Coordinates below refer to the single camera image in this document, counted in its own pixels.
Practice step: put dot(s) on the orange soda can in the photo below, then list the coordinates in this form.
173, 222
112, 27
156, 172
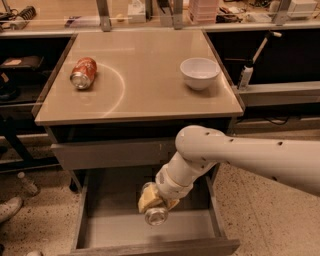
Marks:
83, 73

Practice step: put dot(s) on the white tissue box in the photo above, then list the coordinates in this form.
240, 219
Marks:
136, 12

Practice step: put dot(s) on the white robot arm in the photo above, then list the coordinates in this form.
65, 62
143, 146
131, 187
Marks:
295, 163

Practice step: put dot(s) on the white bowl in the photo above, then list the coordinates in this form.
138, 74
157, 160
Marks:
199, 73

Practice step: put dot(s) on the black coiled tool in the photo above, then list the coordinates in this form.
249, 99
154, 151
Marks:
28, 13

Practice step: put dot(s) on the pink stacked box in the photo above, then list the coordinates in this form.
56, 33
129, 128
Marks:
203, 11

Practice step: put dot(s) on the white shoe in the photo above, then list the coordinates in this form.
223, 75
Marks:
9, 208

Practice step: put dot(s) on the white spray tool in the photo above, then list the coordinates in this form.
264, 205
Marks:
247, 70

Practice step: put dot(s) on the top drawer front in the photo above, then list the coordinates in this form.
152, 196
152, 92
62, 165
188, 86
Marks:
114, 153

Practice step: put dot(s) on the grey drawer cabinet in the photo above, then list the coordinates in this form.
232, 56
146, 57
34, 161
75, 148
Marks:
138, 91

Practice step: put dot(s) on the open middle drawer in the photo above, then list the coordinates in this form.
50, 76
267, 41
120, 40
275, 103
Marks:
110, 224

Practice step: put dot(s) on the white box top right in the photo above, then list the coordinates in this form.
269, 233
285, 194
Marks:
301, 8

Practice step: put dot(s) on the silver green 7up can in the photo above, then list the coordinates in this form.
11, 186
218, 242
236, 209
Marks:
157, 215

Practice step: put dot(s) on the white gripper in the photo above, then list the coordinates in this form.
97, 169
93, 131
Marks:
172, 186

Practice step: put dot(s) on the plastic bottle on floor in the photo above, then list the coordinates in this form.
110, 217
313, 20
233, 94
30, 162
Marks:
28, 184

